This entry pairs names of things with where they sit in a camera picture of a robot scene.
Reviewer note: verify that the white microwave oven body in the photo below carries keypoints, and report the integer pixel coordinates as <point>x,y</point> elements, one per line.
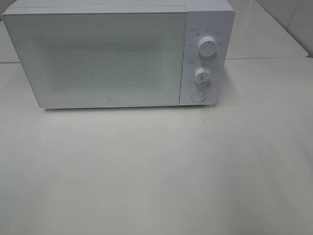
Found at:
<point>121,53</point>

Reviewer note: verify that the white microwave door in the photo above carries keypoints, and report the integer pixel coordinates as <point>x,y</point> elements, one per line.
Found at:
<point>100,60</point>

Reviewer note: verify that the round white door button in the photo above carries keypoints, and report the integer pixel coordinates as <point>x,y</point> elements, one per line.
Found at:
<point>198,96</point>

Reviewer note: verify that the white microwave knob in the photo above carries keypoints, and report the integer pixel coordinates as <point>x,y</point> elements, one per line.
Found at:
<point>202,76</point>
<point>207,46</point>

